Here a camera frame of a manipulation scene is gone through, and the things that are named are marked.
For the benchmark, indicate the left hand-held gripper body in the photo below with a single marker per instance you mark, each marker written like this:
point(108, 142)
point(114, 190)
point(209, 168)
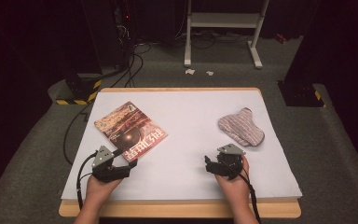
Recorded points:
point(105, 169)

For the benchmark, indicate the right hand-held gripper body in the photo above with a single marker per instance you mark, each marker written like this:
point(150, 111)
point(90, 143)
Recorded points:
point(230, 161)

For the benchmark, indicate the glossy magazine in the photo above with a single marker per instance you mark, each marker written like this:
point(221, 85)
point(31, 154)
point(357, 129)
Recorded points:
point(127, 129)

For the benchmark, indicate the striped fuzzy sock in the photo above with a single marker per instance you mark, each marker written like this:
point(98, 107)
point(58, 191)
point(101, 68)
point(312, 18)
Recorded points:
point(242, 128)

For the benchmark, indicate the person's left hand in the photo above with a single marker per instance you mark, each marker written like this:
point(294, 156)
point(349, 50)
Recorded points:
point(101, 188)

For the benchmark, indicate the person's right hand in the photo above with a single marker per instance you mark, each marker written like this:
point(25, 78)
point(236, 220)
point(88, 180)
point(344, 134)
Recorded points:
point(234, 188)

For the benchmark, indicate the black yellow striped base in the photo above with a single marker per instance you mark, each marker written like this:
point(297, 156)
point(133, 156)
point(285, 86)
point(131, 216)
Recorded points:
point(301, 93)
point(79, 90)

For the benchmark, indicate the white paper scrap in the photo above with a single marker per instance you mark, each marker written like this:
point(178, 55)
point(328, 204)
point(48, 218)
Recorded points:
point(210, 73)
point(190, 72)

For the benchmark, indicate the dark equipment tower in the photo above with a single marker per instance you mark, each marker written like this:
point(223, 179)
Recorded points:
point(118, 31)

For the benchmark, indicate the small red object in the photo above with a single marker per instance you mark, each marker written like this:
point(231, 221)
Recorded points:
point(281, 38)

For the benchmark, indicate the white metal stand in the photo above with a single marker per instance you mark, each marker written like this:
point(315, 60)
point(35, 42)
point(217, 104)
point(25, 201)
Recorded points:
point(223, 20)

